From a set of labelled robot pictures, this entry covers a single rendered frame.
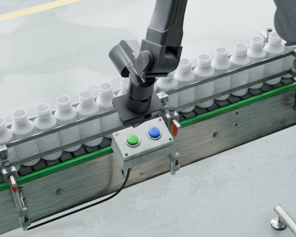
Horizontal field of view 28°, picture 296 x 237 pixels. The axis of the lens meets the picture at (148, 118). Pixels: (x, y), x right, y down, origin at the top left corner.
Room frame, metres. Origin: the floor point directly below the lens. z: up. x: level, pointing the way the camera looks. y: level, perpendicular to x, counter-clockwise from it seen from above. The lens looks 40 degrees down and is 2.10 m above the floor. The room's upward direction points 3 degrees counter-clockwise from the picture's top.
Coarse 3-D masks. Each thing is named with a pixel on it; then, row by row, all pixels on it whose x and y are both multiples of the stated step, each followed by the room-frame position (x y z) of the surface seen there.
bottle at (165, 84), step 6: (162, 78) 1.31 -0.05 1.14; (168, 78) 1.31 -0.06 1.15; (174, 78) 1.33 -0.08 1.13; (162, 84) 1.31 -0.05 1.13; (168, 84) 1.30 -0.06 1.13; (174, 84) 1.31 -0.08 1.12; (162, 90) 1.30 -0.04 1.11; (168, 90) 1.29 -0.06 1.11; (168, 96) 1.29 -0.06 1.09; (174, 96) 1.30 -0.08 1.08; (168, 102) 1.30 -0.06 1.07; (174, 102) 1.30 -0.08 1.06; (168, 108) 1.30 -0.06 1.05
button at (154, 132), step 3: (153, 126) 1.13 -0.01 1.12; (150, 129) 1.13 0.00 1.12; (153, 129) 1.13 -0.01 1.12; (156, 129) 1.13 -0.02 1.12; (150, 132) 1.12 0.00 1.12; (153, 132) 1.12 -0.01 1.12; (156, 132) 1.12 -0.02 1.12; (159, 132) 1.12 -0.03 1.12; (150, 135) 1.11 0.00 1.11; (153, 135) 1.11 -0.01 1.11; (156, 135) 1.11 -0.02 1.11
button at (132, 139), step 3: (129, 135) 1.11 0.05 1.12; (132, 135) 1.11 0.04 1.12; (135, 135) 1.11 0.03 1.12; (129, 138) 1.10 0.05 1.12; (132, 138) 1.10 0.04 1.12; (135, 138) 1.10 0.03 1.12; (138, 138) 1.10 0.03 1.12; (129, 141) 1.09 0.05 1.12; (132, 141) 1.09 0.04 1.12; (135, 141) 1.09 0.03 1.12; (138, 141) 1.09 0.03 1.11; (132, 144) 1.09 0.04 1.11; (135, 144) 1.09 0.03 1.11
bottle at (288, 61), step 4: (284, 40) 1.48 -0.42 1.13; (288, 48) 1.47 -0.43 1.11; (292, 48) 1.46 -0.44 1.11; (284, 52) 1.47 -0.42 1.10; (288, 56) 1.47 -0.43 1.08; (292, 56) 1.47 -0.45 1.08; (284, 60) 1.47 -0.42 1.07; (288, 60) 1.46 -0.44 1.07; (292, 60) 1.46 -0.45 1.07; (284, 64) 1.47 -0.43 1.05; (288, 64) 1.46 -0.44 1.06; (292, 64) 1.47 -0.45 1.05; (284, 68) 1.47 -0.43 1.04; (288, 68) 1.46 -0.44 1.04; (284, 76) 1.47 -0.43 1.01; (288, 76) 1.46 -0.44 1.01; (292, 76) 1.47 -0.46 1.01
